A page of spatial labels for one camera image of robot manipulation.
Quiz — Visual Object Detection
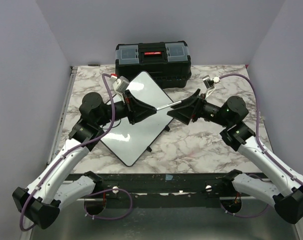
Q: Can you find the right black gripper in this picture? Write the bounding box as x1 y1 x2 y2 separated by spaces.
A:
167 88 231 127

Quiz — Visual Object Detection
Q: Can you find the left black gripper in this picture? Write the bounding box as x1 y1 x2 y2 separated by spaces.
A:
97 89 157 126

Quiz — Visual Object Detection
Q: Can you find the white whiteboard marker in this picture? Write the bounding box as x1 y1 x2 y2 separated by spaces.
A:
156 100 182 111

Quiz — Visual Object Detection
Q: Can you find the white whiteboard black frame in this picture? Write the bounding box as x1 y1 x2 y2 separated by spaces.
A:
101 71 173 167

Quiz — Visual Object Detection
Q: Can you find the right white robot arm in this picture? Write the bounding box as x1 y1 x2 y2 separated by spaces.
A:
167 89 303 224

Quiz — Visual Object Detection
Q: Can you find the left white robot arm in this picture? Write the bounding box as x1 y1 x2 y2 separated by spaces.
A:
12 90 157 232

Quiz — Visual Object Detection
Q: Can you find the black plastic toolbox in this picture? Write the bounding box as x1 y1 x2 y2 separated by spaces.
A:
115 40 192 89

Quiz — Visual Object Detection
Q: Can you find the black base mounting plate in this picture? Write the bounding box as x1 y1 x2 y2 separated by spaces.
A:
73 172 252 210

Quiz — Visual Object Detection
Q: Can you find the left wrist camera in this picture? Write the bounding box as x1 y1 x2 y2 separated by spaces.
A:
110 74 130 101

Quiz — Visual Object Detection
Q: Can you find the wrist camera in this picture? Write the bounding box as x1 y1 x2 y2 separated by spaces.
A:
110 74 130 101
202 75 220 99

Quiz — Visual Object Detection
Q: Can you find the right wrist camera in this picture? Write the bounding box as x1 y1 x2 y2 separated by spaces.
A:
202 75 220 99

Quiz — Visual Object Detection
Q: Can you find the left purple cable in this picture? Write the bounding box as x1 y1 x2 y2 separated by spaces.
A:
19 72 134 232

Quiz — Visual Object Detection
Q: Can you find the aluminium side rail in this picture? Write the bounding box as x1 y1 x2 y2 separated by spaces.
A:
19 66 78 239

